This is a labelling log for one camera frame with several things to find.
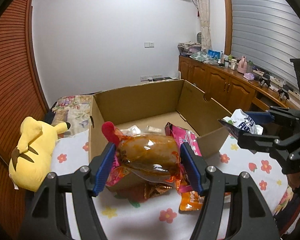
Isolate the white blue snack packet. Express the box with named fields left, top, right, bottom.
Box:
left=222, top=108, right=263, bottom=135

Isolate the brown glazed meat packet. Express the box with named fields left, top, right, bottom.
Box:
left=101, top=121, right=181, bottom=187

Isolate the small white snack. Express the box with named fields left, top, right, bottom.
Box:
left=120, top=125, right=165, bottom=136

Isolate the wooden sideboard cabinet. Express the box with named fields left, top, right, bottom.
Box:
left=178, top=56, right=300, bottom=112

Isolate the purple small pouch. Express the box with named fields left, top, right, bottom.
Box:
left=243, top=73, right=255, bottom=81

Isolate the pink kettle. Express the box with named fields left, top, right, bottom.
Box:
left=237, top=56, right=248, bottom=74

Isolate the yellow pikachu plush toy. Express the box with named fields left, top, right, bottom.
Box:
left=8, top=116, right=71, bottom=192

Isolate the orange sausage snack packet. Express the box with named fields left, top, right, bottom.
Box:
left=179, top=191, right=205, bottom=212

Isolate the blue box on sideboard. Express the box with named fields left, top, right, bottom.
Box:
left=208, top=49, right=220, bottom=61

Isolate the brown cardboard box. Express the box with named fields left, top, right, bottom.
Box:
left=89, top=80, right=230, bottom=159

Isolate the grey window blind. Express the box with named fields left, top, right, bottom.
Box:
left=231, top=0, right=300, bottom=88

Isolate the orange foil candy wrapper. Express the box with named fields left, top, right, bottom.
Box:
left=106, top=172, right=173, bottom=203

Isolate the folded patterned cloth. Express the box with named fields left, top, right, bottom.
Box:
left=177, top=42, right=214, bottom=63

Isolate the floral quilt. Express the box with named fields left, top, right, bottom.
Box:
left=44, top=94, right=93, bottom=139

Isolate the wooden louvered wardrobe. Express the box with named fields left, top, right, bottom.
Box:
left=0, top=0, right=48, bottom=239

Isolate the beige curtain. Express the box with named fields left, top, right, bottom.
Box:
left=197, top=0, right=212, bottom=51

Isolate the black camera gadget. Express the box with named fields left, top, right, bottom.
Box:
left=259, top=73, right=271, bottom=88

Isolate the wall power strip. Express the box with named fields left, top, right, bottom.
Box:
left=140, top=74, right=163, bottom=82

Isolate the white wall switch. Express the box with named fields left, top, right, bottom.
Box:
left=144, top=42, right=154, bottom=48

